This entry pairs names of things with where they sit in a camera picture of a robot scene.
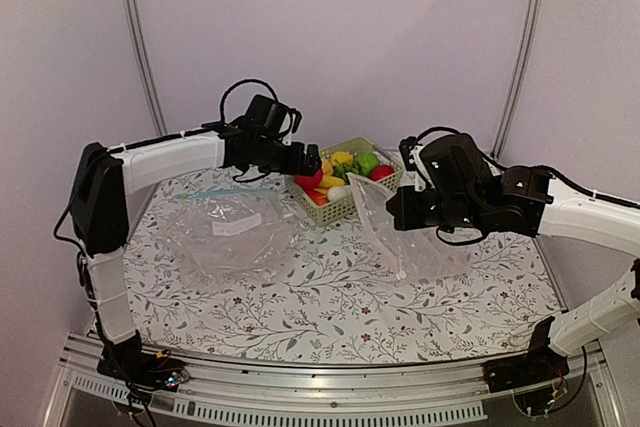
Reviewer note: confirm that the pink zip top bag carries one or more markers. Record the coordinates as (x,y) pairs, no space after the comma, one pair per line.
(411,255)

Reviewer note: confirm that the beige plastic basket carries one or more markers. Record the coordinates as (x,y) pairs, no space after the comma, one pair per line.
(334,211)

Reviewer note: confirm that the green toy pepper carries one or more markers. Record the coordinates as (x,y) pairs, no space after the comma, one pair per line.
(365,163)

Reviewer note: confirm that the left aluminium frame post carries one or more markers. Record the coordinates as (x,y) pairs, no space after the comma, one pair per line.
(135,28)

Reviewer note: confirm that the white toy egg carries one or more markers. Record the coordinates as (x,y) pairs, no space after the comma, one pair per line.
(336,193)

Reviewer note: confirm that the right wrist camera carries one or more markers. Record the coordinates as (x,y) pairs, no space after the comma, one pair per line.
(406,150)

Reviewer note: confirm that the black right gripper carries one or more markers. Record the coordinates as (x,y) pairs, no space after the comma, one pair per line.
(405,217)

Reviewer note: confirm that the aluminium frame post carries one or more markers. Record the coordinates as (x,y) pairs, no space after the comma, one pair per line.
(135,28)
(517,79)

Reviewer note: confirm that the dark red toy fruit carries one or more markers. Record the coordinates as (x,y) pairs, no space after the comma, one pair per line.
(381,172)

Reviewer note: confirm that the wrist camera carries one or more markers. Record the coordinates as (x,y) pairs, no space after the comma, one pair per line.
(290,126)
(406,150)

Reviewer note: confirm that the orange toy fruit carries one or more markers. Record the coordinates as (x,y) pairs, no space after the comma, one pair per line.
(317,198)

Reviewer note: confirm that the red toy apple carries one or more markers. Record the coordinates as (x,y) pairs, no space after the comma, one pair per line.
(309,182)

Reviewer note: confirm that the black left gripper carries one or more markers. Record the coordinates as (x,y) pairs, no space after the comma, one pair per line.
(309,167)

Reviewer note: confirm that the green toy grapes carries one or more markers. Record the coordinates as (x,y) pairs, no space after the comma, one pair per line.
(342,170)

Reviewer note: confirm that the right aluminium frame post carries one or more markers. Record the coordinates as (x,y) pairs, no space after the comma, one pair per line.
(517,79)

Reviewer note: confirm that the floral table mat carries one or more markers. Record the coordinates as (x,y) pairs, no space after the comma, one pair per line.
(335,301)

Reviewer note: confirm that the clear plastic bag with label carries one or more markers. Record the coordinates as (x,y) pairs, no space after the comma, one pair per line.
(222,236)

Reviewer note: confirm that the yellow toy banana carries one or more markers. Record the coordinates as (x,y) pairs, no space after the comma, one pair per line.
(329,181)

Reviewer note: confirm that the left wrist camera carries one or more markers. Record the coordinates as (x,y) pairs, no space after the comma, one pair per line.
(290,126)

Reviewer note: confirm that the aluminium front rail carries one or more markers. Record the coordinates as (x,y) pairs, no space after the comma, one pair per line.
(227,391)

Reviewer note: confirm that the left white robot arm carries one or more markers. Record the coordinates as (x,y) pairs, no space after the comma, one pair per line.
(105,179)

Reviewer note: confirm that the yellow toy lemon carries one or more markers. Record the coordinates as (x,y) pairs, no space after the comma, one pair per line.
(339,158)

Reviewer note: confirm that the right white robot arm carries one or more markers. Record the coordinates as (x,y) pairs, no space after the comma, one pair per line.
(455,189)

